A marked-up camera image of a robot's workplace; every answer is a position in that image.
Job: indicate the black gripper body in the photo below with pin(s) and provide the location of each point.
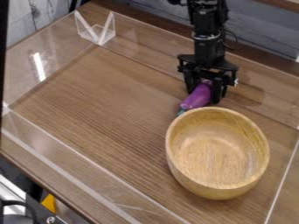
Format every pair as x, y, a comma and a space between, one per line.
208, 61

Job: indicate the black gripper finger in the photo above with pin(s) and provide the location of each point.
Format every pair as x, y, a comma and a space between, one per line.
192, 80
218, 90

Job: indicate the purple toy eggplant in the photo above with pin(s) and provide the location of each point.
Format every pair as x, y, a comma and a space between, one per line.
197, 99

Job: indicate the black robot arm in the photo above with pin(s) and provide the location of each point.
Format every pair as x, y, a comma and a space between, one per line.
208, 15

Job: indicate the light wooden bowl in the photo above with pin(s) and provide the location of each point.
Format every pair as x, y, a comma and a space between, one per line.
217, 152

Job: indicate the yellow black device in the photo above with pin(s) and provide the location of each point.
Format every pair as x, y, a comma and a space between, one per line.
49, 204

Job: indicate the clear acrylic corner bracket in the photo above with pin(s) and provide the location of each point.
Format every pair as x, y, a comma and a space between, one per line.
98, 34

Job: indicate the clear acrylic tray wall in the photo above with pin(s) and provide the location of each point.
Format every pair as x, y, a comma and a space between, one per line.
84, 185

